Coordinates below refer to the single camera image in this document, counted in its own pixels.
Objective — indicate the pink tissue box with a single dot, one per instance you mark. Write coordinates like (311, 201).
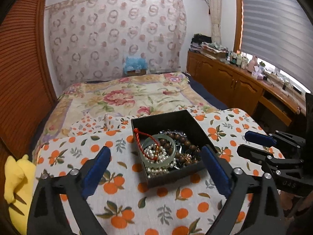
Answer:
(257, 72)

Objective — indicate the blue tissue box cover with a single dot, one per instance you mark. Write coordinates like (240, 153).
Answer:
(135, 66)

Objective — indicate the floral bed blanket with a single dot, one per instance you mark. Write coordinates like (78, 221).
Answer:
(150, 94)

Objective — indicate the green jade bangle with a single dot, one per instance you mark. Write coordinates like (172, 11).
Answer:
(157, 151)

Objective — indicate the beige wrapped pipe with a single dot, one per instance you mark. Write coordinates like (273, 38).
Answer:
(215, 12)

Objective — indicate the striped window blind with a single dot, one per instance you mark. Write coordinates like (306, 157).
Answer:
(279, 32)

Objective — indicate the black jewelry box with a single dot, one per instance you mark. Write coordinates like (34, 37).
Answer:
(166, 123)

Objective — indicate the bottles on sideboard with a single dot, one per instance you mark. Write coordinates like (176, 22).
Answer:
(236, 58)

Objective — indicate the brown louvered wardrobe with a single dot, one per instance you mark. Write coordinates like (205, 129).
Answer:
(27, 94)

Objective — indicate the circle pattern curtain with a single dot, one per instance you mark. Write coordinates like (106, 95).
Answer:
(91, 39)

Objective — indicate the orange print cloth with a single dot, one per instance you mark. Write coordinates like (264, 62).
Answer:
(265, 216)

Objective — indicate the pile of folded clothes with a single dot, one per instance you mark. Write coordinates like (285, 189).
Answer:
(204, 45)

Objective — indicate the yellow plush toy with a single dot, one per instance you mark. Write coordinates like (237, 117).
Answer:
(19, 180)

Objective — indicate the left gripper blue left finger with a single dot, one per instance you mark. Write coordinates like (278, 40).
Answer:
(81, 183)

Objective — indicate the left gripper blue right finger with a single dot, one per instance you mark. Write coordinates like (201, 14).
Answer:
(233, 183)

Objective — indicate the wooden sideboard cabinet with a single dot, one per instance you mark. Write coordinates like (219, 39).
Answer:
(236, 88)

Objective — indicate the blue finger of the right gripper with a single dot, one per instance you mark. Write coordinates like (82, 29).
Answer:
(259, 138)
(260, 157)

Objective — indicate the gold flower brooch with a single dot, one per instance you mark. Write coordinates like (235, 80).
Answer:
(189, 158)

